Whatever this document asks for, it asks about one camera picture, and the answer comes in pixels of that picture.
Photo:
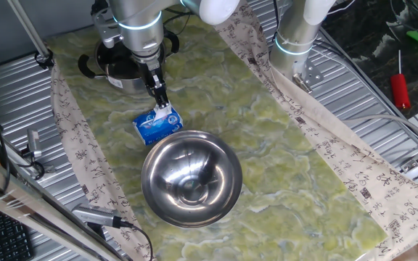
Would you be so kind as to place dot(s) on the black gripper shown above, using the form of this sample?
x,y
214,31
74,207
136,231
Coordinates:
x,y
151,72

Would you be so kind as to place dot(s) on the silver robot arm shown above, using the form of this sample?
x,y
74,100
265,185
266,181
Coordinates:
x,y
140,21

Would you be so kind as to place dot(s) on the steel mixing bowl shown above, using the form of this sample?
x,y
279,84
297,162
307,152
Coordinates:
x,y
191,177

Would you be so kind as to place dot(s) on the blue tissue pack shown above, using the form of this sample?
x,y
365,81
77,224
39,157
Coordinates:
x,y
154,128

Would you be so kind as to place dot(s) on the green marble patterned mat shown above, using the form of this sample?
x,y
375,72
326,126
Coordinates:
x,y
230,108

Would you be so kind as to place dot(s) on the beige calligraphy cloth strip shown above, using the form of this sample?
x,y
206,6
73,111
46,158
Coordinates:
x,y
85,159
339,145

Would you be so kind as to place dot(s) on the black pole clamp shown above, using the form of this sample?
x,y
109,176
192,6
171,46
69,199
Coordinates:
x,y
44,61

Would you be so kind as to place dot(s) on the aluminium pole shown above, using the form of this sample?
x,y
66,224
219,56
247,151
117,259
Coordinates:
x,y
27,25

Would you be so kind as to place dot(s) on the black keyboard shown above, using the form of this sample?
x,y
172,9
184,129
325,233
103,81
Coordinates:
x,y
6,235

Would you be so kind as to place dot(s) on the wrist camera on silver bracket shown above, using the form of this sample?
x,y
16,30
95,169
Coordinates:
x,y
103,29

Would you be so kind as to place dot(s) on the grey camera with stand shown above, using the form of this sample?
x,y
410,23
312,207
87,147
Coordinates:
x,y
96,215

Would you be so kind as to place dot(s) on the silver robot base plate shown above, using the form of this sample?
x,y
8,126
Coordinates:
x,y
312,74

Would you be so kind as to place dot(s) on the aluminium frame bar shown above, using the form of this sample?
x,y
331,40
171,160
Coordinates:
x,y
13,195

